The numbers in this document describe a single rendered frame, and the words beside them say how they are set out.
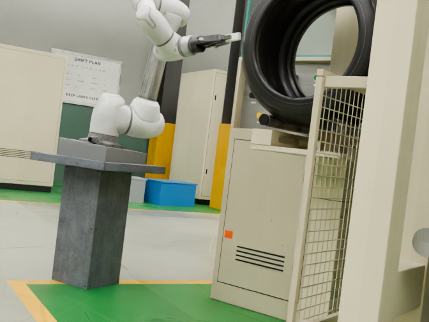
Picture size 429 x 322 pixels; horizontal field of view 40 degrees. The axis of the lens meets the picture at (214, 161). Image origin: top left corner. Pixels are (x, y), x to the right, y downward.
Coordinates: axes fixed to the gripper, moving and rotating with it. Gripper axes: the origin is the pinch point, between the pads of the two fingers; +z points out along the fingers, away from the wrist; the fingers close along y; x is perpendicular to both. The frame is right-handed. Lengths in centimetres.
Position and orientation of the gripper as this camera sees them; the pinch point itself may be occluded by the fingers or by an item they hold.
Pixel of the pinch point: (232, 37)
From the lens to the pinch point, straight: 250.3
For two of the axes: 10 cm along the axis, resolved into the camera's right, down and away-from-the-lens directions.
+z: 8.1, -0.4, -5.9
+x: -0.1, 10.0, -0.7
